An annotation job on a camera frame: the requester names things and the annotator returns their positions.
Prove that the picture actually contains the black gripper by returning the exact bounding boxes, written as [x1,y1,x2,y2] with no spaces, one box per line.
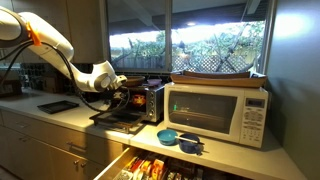
[98,87,131,106]

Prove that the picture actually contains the black baking tray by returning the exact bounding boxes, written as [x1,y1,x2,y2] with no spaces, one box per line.
[37,100,80,115]

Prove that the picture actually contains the white microwave oven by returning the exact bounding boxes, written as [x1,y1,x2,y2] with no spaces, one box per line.
[163,81,270,149]

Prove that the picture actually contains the large wooden serving tray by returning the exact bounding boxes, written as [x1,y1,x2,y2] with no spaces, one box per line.
[169,73,269,89]

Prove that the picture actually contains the brown wooden bowl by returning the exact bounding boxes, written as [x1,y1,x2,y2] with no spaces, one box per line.
[122,75,147,88]

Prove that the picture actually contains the glass toaster oven door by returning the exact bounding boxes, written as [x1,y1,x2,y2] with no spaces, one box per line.
[89,109,150,135]

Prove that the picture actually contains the grey toaster oven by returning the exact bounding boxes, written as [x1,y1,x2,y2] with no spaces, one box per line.
[113,83,166,124]

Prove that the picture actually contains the small purple bowl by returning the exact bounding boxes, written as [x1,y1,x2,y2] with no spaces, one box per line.
[146,78,163,87]

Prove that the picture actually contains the teal bowl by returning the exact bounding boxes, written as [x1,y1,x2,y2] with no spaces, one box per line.
[156,129,179,147]

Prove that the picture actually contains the brown box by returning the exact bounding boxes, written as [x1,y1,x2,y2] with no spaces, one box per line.
[42,77,63,95]

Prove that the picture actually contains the open kitchen drawer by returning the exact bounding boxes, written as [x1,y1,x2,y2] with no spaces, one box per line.
[93,146,255,180]

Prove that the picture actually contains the orange snack packets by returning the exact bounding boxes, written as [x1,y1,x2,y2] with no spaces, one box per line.
[128,156,167,180]

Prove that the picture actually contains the white stick utensil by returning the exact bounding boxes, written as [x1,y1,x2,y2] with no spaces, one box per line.
[174,135,205,146]

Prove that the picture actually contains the dark blue bowl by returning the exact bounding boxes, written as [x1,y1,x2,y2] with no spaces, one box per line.
[177,133,203,155]

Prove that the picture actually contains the flat wooden board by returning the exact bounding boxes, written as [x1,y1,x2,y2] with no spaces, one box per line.
[181,69,252,80]

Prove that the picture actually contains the wooden lattice fence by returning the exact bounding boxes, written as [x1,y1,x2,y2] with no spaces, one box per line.
[172,54,258,74]

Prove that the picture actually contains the dark countertop appliance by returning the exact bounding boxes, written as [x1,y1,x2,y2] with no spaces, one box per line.
[0,70,24,98]

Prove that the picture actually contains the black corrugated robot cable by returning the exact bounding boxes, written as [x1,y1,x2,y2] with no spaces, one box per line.
[0,39,131,114]

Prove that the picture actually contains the metal drawer handle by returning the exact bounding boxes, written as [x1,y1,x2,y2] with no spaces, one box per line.
[17,135,32,143]
[72,158,89,168]
[65,141,89,151]
[14,122,30,130]

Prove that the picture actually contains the window frame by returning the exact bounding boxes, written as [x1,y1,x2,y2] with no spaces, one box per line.
[99,0,278,76]

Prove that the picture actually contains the orange cable strap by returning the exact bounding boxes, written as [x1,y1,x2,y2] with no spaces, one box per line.
[25,21,43,47]

